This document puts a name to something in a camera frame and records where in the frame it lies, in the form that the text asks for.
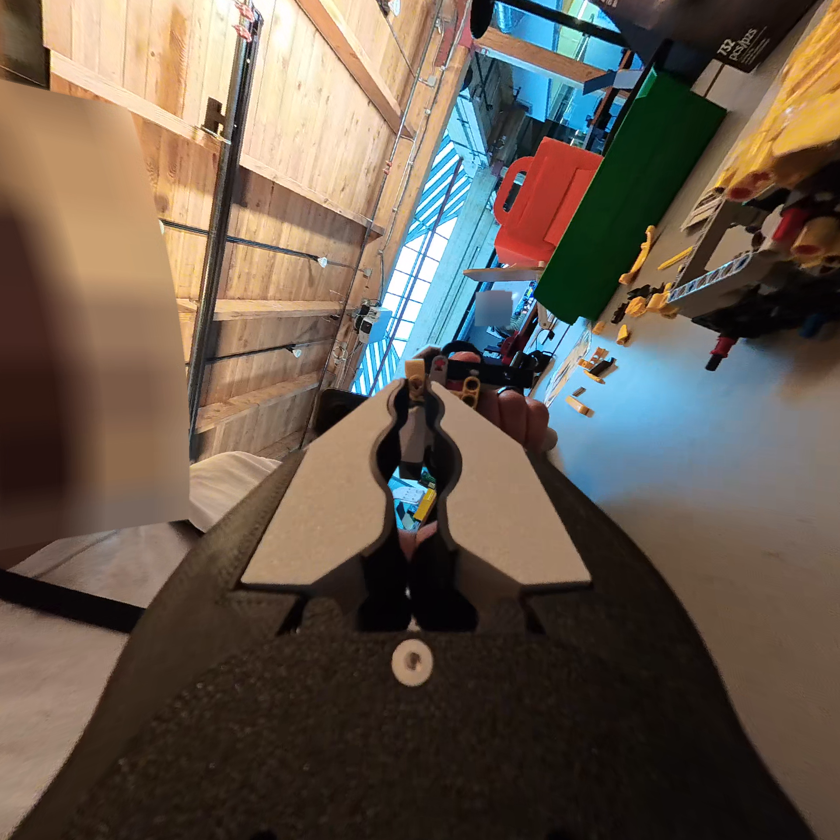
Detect clear printed plastic bag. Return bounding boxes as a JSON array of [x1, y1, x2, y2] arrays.
[[543, 327, 593, 408]]

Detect green plastic bin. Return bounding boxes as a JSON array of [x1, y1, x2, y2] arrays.
[[535, 66, 728, 326]]

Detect red plastic case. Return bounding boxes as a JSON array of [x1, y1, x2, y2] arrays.
[[493, 136, 605, 269]]

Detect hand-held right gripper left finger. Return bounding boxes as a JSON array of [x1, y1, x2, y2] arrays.
[[239, 379, 404, 613]]

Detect black ceiling rail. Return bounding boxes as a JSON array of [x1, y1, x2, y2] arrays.
[[188, 7, 263, 460]]

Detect yellow toy car model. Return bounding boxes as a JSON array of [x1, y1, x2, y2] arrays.
[[669, 0, 840, 373]]

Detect wooden shelf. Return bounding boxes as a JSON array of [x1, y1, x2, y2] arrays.
[[462, 261, 547, 283]]

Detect yellow curved bar piece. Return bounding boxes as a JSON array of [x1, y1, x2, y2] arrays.
[[619, 225, 657, 286]]

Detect scattered yellow black pieces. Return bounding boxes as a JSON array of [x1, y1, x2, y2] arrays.
[[566, 282, 680, 419]]

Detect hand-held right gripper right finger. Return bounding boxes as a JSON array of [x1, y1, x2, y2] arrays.
[[430, 382, 592, 610]]

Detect black toy set box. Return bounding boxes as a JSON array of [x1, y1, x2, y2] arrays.
[[617, 0, 821, 99]]

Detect person's left hand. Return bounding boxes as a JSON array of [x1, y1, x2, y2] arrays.
[[453, 351, 559, 455]]

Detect ceiling sensor box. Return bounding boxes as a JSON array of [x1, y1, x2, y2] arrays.
[[353, 301, 393, 343]]

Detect skylight window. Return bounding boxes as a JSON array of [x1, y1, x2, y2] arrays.
[[351, 131, 473, 398]]

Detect small brick assembly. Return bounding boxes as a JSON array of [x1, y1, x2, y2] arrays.
[[405, 357, 526, 408]]

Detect black strap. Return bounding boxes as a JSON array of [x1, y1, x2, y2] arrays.
[[0, 567, 147, 635]]

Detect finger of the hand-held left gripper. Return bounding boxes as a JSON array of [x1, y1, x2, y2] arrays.
[[400, 403, 434, 480]]

